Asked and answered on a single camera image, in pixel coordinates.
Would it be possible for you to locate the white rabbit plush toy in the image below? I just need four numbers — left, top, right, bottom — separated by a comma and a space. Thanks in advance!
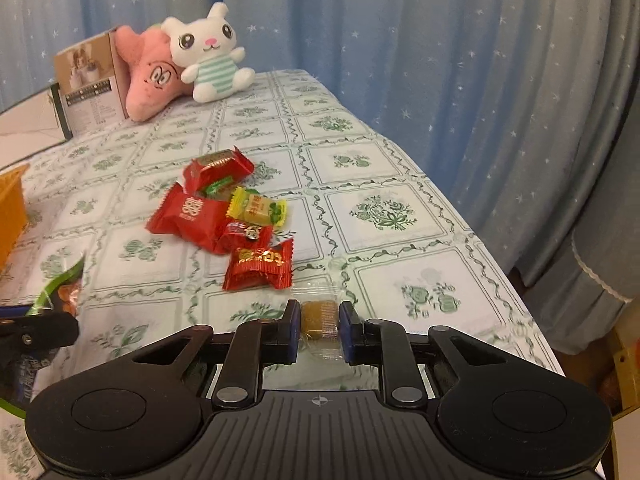
161, 2, 257, 104

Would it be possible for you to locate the yellow wooden frame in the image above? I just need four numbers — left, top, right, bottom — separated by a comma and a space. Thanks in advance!
600, 330, 640, 411

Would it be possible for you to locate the clear-wrapped brown candy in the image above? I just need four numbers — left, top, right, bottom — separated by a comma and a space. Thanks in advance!
290, 282, 362, 362

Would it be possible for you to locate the small red wrapped candy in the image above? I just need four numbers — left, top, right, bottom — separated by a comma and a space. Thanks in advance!
219, 219, 274, 255

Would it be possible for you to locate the red candy with gold label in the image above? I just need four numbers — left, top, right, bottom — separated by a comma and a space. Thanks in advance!
182, 146, 255, 196

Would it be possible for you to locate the white paper box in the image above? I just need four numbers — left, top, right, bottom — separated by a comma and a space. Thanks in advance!
0, 84, 74, 168

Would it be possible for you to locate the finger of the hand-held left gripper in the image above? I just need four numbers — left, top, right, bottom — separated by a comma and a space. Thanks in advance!
0, 305, 81, 367

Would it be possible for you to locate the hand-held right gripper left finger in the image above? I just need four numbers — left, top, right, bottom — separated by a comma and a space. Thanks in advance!
119, 300, 302, 409

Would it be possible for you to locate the pink plush toy with face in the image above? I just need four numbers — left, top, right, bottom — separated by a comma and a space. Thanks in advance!
114, 25, 197, 122

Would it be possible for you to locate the yellow-wrapped candy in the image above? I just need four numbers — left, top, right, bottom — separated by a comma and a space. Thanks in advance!
228, 186, 289, 226

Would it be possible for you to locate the red candy with gold print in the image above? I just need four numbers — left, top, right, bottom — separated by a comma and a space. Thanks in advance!
222, 238, 295, 292

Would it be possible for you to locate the large red wrapped candy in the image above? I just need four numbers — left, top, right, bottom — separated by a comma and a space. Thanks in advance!
145, 183, 232, 256

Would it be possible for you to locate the brown cardboard product box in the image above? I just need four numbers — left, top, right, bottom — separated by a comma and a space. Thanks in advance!
53, 32, 132, 137

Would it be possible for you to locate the orange plastic basket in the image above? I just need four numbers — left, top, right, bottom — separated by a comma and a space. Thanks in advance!
0, 162, 32, 271

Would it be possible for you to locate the green-wrapped candy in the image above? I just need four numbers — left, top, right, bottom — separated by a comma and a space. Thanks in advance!
202, 177, 237, 199

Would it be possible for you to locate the blue star-print curtain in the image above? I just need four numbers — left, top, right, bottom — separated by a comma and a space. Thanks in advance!
0, 0, 640, 361

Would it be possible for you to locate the green snack bag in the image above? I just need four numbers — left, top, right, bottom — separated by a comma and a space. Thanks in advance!
0, 255, 87, 417

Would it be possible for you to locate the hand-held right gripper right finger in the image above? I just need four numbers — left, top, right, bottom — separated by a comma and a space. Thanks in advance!
339, 301, 506, 409

